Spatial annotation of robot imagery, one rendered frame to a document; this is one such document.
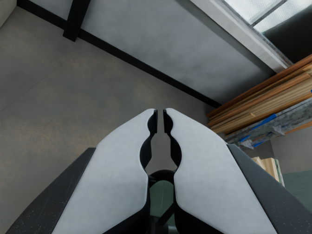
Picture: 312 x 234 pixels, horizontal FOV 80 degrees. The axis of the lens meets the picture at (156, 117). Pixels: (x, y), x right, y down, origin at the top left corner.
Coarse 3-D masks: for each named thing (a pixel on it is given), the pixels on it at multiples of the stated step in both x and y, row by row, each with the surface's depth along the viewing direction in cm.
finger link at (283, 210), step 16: (240, 160) 7; (256, 176) 7; (272, 176) 7; (256, 192) 6; (272, 192) 6; (288, 192) 6; (272, 208) 6; (288, 208) 6; (304, 208) 6; (272, 224) 5; (288, 224) 5; (304, 224) 5
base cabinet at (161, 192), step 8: (160, 184) 79; (168, 184) 75; (152, 192) 82; (160, 192) 77; (168, 192) 74; (152, 200) 80; (160, 200) 75; (168, 200) 72; (152, 208) 77; (160, 208) 73; (160, 216) 72
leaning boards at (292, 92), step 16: (304, 64) 148; (272, 80) 165; (288, 80) 155; (304, 80) 146; (240, 96) 184; (256, 96) 178; (272, 96) 164; (288, 96) 158; (304, 96) 161; (224, 112) 203; (240, 112) 185; (256, 112) 179; (272, 112) 184; (224, 128) 198; (240, 128) 222
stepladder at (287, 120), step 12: (288, 108) 119; (300, 108) 112; (264, 120) 129; (276, 120) 121; (288, 120) 120; (300, 120) 123; (240, 132) 141; (252, 132) 132; (264, 132) 143; (276, 132) 127; (240, 144) 140; (252, 144) 147
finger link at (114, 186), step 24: (144, 120) 10; (120, 144) 9; (144, 144) 9; (96, 168) 7; (120, 168) 7; (144, 168) 9; (96, 192) 6; (120, 192) 6; (144, 192) 6; (72, 216) 6; (96, 216) 6; (120, 216) 6; (144, 216) 6
